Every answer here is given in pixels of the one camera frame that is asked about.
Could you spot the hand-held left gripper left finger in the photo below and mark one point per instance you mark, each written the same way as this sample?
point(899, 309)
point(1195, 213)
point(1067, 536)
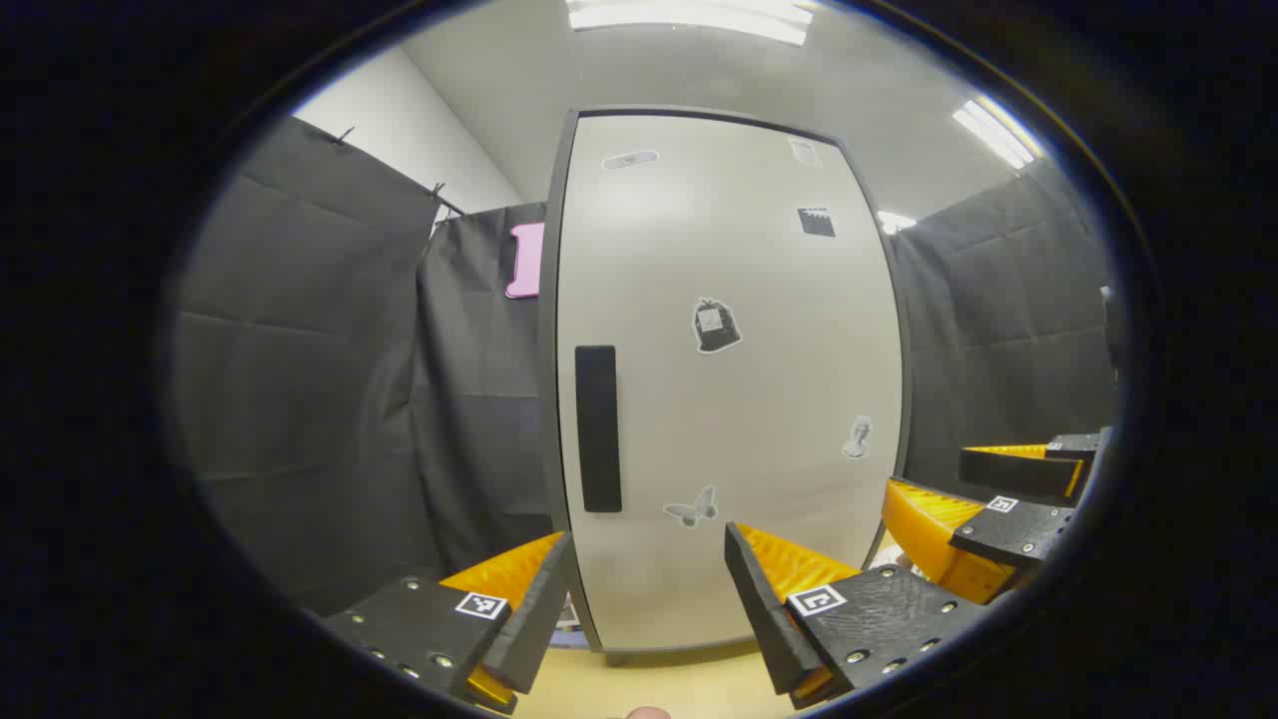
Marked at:
point(539, 619)

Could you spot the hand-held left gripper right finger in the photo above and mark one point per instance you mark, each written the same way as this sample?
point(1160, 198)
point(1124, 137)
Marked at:
point(764, 619)

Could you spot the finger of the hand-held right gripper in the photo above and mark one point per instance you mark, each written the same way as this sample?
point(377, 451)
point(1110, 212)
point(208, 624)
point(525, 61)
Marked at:
point(1013, 471)
point(1003, 537)

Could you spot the dark grey cabinet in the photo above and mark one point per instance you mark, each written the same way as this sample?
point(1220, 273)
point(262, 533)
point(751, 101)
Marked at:
point(547, 399)

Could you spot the black backdrop cloth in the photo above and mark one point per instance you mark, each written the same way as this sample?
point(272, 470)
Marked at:
point(300, 350)

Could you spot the large ceiling light panel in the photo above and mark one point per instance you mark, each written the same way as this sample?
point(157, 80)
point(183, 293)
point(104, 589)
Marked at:
point(689, 18)

